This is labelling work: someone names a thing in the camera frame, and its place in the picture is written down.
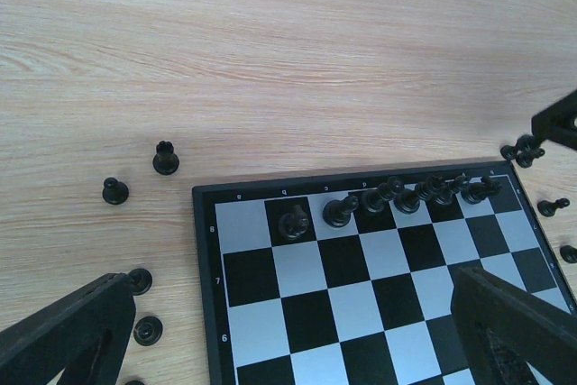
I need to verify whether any black and white chessboard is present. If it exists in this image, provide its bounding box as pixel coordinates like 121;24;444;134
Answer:
192;161;576;384

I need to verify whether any black king piece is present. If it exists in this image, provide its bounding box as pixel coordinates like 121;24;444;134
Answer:
362;176;405;214

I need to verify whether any black bishop piece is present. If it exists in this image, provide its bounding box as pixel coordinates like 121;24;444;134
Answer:
323;195;359;228

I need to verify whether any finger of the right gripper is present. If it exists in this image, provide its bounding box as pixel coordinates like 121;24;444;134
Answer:
531;90;577;151

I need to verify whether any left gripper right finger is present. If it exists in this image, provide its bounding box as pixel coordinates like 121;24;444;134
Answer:
451;267;576;384

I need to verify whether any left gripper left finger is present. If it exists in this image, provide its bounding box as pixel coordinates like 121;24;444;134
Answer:
1;273;135;384

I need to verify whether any black knight piece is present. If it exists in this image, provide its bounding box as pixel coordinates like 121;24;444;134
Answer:
279;205;310;241

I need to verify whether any black queen piece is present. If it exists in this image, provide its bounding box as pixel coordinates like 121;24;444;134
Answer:
393;176;444;215

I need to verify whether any black rook piece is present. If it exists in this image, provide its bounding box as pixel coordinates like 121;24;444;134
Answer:
152;141;179;176

